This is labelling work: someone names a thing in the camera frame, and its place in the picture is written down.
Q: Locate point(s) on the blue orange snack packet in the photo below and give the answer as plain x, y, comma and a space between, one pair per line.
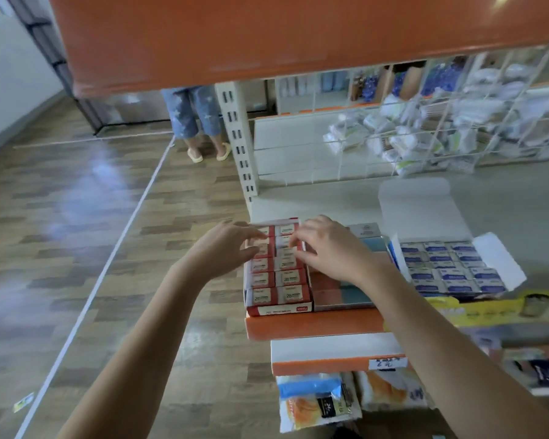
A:
316, 402

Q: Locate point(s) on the paper scrap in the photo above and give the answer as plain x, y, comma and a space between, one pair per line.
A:
23, 402

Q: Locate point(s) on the box of pink-blue erasers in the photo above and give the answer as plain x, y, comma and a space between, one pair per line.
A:
343, 297

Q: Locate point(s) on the person's right hand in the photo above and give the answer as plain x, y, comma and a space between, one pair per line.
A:
338, 253

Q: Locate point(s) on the red eraser display box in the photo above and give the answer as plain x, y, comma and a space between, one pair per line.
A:
279, 292

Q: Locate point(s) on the person's left hand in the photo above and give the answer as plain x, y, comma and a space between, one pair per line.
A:
221, 251

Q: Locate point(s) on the pile of white packets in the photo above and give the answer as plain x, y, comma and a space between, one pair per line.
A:
457, 114

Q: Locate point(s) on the black metal rack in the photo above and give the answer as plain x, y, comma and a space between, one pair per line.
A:
73, 77

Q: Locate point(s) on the row of blue bottles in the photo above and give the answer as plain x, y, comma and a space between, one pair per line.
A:
439, 77

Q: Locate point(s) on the person's right forearm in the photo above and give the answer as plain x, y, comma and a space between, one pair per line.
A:
467, 352

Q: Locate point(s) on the blue white eraser box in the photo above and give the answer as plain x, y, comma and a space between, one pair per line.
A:
421, 205

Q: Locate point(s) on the white orange metal shelf unit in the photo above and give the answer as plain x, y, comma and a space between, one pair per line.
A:
512, 215

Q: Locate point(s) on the person's left forearm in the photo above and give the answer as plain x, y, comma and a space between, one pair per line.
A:
137, 361

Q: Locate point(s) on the yellow price label strip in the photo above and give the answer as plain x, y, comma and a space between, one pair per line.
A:
503, 308

